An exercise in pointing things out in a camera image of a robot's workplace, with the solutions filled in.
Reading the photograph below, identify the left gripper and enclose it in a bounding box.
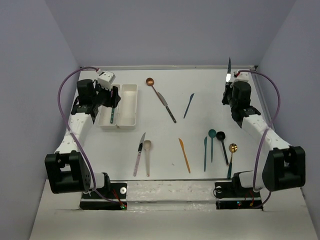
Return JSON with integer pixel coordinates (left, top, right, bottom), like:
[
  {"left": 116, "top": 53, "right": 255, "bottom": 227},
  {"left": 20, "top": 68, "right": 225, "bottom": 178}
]
[{"left": 91, "top": 80, "right": 121, "bottom": 109}]

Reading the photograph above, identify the silver spoon green handle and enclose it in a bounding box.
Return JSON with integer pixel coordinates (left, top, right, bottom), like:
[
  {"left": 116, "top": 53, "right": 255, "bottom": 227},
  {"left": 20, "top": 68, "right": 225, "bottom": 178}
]
[{"left": 110, "top": 108, "right": 115, "bottom": 124}]

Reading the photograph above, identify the steel knife green handle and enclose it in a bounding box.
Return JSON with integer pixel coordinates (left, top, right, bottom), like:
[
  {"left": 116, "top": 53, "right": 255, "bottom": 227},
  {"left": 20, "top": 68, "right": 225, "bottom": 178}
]
[{"left": 225, "top": 57, "right": 232, "bottom": 85}]

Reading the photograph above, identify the black spoon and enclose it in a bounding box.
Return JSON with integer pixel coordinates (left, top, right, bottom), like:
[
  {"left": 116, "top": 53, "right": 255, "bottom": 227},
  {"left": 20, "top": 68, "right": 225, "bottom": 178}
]
[{"left": 216, "top": 131, "right": 229, "bottom": 166}]

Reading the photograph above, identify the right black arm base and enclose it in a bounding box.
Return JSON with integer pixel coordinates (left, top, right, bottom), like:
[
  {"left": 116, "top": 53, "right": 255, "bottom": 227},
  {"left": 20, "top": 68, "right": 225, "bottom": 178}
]
[{"left": 212, "top": 181, "right": 262, "bottom": 210}]

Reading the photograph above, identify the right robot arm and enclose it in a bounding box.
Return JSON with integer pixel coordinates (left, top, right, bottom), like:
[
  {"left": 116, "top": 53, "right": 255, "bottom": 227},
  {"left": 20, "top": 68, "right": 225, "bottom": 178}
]
[{"left": 222, "top": 81, "right": 306, "bottom": 196}]

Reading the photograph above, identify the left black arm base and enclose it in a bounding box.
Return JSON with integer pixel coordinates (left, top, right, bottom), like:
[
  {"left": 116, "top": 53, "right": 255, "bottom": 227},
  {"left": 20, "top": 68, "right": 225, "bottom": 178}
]
[{"left": 79, "top": 181, "right": 128, "bottom": 211}]

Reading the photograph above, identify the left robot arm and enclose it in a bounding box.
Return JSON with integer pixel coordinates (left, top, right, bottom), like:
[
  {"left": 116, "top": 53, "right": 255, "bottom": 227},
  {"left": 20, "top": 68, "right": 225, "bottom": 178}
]
[{"left": 44, "top": 78, "right": 121, "bottom": 198}]

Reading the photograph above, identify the white left utensil tray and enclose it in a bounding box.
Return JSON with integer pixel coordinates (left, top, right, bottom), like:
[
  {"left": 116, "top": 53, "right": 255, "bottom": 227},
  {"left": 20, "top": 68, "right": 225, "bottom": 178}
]
[{"left": 97, "top": 102, "right": 120, "bottom": 130}]

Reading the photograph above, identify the white utensil tray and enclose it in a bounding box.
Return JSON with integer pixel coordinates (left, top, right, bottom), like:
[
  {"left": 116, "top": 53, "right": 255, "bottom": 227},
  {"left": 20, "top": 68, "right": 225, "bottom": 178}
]
[
  {"left": 116, "top": 84, "right": 138, "bottom": 130},
  {"left": 97, "top": 102, "right": 120, "bottom": 130}
]

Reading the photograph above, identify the white right utensil tray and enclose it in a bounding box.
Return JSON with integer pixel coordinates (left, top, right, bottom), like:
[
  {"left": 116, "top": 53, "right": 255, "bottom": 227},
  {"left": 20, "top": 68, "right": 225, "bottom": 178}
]
[{"left": 116, "top": 84, "right": 138, "bottom": 130}]

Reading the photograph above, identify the blue plastic knife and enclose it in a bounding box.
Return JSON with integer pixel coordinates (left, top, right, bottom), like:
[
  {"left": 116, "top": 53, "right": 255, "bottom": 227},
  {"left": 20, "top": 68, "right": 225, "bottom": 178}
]
[{"left": 183, "top": 93, "right": 195, "bottom": 119}]

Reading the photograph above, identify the teal plastic spoon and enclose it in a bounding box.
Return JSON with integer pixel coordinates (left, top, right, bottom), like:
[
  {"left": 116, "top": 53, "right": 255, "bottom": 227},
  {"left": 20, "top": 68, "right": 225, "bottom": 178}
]
[{"left": 208, "top": 129, "right": 217, "bottom": 162}]

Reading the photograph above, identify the teal plastic knife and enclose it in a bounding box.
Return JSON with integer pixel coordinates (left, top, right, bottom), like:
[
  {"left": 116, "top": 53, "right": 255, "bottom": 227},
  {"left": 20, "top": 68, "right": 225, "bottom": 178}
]
[{"left": 203, "top": 136, "right": 208, "bottom": 172}]

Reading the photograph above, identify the beige plastic spoon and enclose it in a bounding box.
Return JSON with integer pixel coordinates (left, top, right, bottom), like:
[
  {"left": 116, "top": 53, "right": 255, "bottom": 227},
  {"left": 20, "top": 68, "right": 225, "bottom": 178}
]
[{"left": 143, "top": 140, "right": 152, "bottom": 177}]

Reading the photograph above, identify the orange plastic knife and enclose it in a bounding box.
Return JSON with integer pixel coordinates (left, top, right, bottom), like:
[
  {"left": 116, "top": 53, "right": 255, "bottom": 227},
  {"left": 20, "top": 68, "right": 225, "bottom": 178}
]
[{"left": 178, "top": 138, "right": 191, "bottom": 174}]

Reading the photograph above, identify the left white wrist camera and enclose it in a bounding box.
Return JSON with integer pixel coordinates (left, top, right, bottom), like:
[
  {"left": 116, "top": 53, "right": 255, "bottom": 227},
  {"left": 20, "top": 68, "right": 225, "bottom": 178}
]
[{"left": 96, "top": 69, "right": 116, "bottom": 91}]

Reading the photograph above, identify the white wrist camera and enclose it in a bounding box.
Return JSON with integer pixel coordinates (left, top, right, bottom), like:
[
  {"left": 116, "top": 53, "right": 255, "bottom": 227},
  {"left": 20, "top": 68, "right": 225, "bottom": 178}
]
[
  {"left": 233, "top": 70, "right": 250, "bottom": 82},
  {"left": 96, "top": 69, "right": 116, "bottom": 91}
]

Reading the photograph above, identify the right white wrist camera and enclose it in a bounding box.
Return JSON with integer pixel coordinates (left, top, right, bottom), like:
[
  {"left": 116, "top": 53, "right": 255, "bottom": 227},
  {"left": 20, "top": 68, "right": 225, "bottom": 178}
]
[{"left": 233, "top": 70, "right": 250, "bottom": 82}]

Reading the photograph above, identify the gold spoon teal handle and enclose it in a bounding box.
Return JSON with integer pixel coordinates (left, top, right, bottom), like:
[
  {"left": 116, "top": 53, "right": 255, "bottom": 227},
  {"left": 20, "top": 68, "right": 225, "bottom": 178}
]
[{"left": 227, "top": 143, "right": 238, "bottom": 180}]

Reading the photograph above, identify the steel knife pink handle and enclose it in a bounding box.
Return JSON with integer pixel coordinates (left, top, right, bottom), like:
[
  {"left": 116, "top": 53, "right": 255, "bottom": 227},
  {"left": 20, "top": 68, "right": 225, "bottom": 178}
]
[{"left": 133, "top": 132, "right": 146, "bottom": 177}]

